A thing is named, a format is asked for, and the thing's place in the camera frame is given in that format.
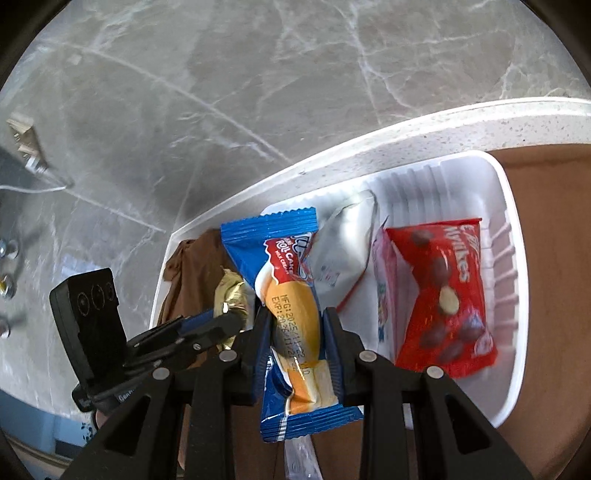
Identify white plastic tray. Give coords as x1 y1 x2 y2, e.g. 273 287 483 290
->
150 149 527 428

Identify blue roll cake packet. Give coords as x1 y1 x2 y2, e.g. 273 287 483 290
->
220 207 365 443

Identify white power cable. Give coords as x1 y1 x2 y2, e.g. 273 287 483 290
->
0 161 75 195

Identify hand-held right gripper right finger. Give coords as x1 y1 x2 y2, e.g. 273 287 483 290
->
322 307 536 480

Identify brown cloth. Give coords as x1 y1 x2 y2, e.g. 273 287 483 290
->
157 148 591 480

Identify gold wrapper snack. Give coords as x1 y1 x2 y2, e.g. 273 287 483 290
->
213 267 254 352

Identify small clear packet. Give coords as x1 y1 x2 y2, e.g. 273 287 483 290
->
284 434 324 480

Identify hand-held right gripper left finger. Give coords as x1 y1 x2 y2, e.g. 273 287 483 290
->
60 307 274 480

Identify gold wall socket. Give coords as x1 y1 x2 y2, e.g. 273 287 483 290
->
6 117 47 171

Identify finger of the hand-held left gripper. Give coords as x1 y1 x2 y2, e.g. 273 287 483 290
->
124 308 218 352
124 313 245 370

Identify red chocolate packet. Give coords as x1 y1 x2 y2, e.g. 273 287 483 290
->
384 217 498 379

